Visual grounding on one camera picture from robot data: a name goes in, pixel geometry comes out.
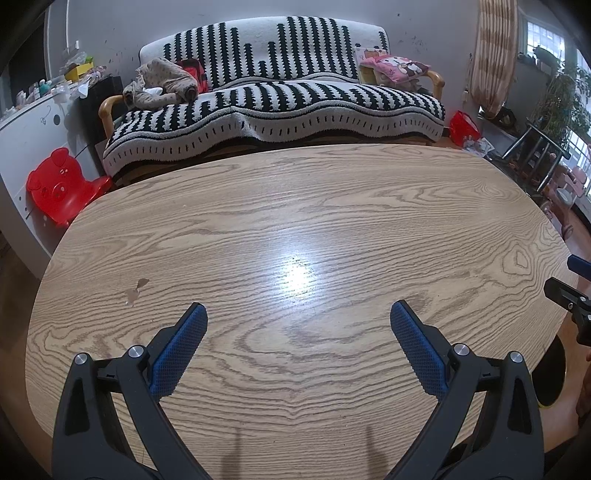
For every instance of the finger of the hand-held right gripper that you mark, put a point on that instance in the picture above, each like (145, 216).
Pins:
(565, 300)
(579, 265)

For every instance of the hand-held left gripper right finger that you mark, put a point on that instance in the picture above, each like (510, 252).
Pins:
(418, 353)

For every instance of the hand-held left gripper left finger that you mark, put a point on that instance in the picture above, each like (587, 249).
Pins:
(178, 355)

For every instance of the black gold-rimmed trash bin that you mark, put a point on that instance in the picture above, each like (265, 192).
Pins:
(549, 369)

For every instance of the pink child tricycle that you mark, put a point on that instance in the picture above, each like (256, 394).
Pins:
(568, 184)

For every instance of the black wooden chair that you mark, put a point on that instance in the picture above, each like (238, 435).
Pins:
(531, 138)

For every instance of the potted green plant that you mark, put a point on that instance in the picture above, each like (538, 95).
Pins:
(561, 97)

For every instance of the red plastic bag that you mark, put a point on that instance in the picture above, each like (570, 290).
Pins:
(464, 129)

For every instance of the red bear stool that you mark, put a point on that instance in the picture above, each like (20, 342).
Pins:
(55, 184)

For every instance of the beige patterned curtain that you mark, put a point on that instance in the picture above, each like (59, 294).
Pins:
(494, 50)

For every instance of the window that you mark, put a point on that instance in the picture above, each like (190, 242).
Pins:
(545, 37)

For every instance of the wooden armrest sofa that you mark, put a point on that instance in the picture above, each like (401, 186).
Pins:
(105, 110)

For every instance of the pink cartoon pillow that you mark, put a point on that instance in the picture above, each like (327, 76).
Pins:
(397, 69)

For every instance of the white cabinet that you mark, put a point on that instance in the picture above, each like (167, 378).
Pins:
(27, 129)

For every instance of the black white striped sofa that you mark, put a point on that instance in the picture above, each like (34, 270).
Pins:
(277, 101)

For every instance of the beige crumpled clothing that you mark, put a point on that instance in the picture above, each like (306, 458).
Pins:
(161, 76)

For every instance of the pale cartoon print box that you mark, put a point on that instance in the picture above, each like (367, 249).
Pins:
(367, 53)

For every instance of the row of small bottles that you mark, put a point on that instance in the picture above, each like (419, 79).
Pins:
(39, 87)

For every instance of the yellow box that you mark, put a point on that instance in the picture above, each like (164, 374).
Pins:
(76, 71)

